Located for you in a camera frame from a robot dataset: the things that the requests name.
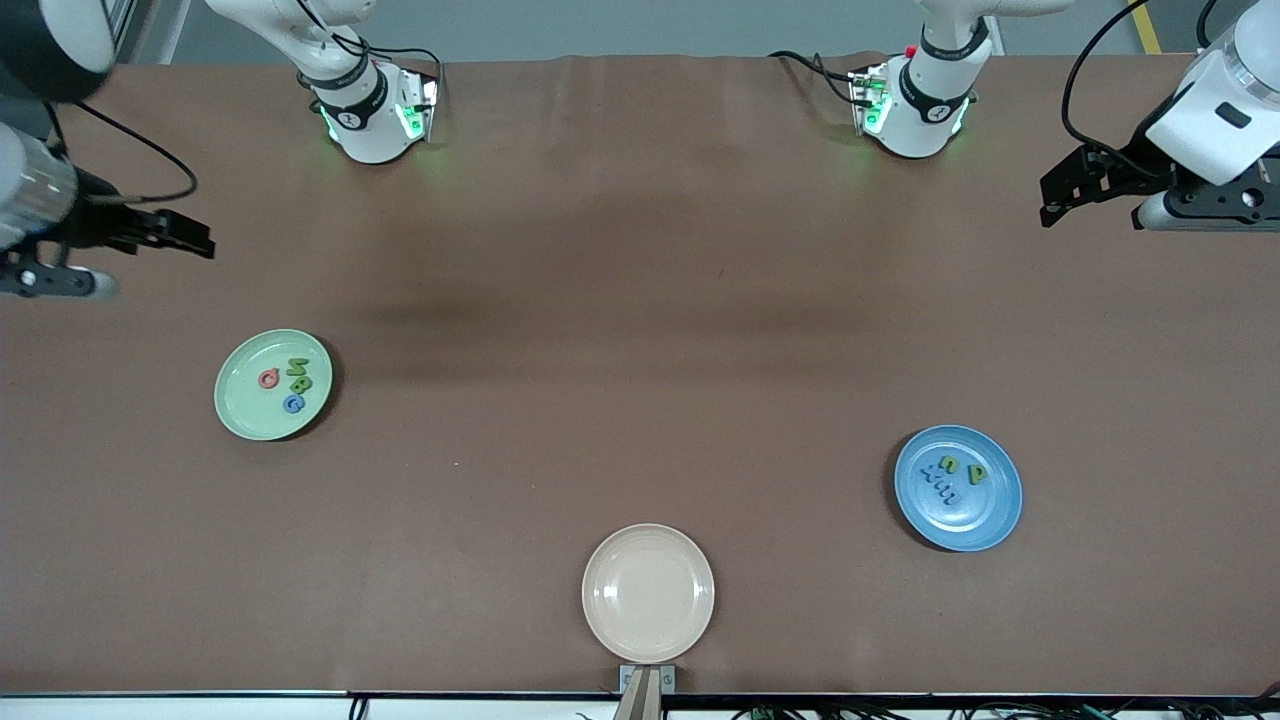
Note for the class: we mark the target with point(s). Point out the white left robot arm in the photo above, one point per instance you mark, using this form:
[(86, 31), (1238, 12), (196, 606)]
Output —
[(920, 110)]

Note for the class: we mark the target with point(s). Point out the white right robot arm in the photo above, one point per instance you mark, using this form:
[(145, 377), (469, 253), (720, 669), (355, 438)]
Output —
[(365, 110)]

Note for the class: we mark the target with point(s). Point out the blue plate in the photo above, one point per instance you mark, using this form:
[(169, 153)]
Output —
[(985, 515)]

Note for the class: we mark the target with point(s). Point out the grey metal bracket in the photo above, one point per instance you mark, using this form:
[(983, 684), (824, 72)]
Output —
[(628, 678)]

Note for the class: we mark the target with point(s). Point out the dark green capital letter Z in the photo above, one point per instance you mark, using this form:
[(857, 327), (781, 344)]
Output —
[(299, 367)]

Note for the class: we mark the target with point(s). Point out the green lowercase letter p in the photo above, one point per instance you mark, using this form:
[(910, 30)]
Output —
[(974, 474)]

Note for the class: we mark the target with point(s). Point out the blue lowercase letter m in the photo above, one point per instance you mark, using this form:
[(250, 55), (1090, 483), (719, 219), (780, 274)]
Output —
[(945, 493)]

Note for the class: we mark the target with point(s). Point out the yellow floor tape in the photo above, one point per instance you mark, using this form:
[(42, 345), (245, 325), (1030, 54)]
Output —
[(1140, 12)]

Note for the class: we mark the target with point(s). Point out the beige plate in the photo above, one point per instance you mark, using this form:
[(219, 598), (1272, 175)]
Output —
[(648, 593)]

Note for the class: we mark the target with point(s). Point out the red capital letter Q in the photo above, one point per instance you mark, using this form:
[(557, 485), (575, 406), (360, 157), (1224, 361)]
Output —
[(262, 380)]

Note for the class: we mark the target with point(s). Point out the green plate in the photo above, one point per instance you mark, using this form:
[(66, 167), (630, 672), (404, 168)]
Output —
[(250, 410)]

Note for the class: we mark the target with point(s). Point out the brown table mat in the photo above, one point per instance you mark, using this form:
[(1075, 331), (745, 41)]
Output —
[(640, 250)]

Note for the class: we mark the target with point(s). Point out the tan upright post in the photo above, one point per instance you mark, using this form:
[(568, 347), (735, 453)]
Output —
[(640, 700)]

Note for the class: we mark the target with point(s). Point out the metal base connector bracket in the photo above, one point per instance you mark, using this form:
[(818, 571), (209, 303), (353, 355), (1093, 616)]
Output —
[(868, 100), (425, 110)]

